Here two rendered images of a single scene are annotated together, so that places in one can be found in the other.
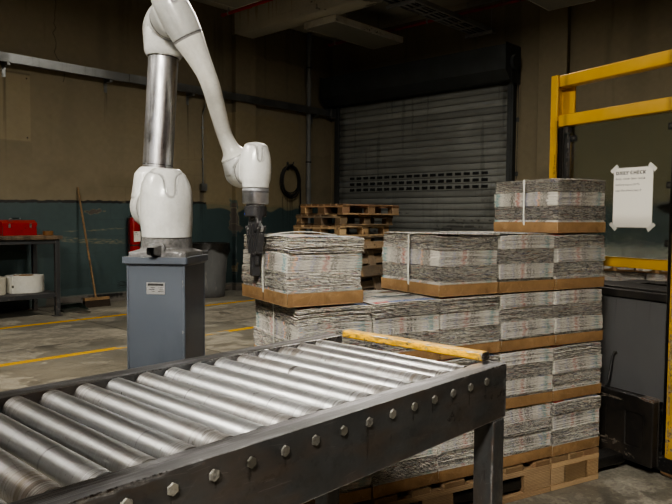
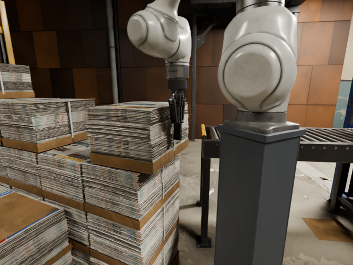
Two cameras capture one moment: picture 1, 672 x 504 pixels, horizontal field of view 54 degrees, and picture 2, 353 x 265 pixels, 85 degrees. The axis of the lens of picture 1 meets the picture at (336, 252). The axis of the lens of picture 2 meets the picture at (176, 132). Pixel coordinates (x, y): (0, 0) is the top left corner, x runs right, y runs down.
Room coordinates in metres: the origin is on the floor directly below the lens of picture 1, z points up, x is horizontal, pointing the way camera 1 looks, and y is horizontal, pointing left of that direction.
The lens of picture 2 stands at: (2.71, 0.89, 1.13)
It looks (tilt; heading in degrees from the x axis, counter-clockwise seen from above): 13 degrees down; 233
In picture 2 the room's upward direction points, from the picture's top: straight up
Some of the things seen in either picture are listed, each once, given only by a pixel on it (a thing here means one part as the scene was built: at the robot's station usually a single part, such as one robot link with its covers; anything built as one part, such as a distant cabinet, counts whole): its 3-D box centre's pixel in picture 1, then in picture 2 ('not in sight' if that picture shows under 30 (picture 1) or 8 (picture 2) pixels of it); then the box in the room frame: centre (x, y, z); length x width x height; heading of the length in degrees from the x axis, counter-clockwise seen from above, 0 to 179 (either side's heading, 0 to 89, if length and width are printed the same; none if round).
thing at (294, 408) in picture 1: (237, 398); not in sight; (1.26, 0.19, 0.77); 0.47 x 0.05 x 0.05; 47
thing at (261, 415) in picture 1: (209, 405); not in sight; (1.21, 0.23, 0.77); 0.47 x 0.05 x 0.05; 47
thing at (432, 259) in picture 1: (437, 263); (52, 121); (2.62, -0.40, 0.95); 0.38 x 0.29 x 0.23; 30
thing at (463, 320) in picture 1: (409, 398); (79, 210); (2.56, -0.29, 0.42); 1.17 x 0.39 x 0.83; 119
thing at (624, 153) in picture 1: (618, 187); not in sight; (3.13, -1.33, 1.27); 0.57 x 0.01 x 0.65; 29
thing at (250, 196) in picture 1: (255, 197); (177, 72); (2.25, 0.27, 1.19); 0.09 x 0.09 x 0.06
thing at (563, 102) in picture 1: (559, 248); not in sight; (3.41, -1.15, 0.97); 0.09 x 0.09 x 1.75; 29
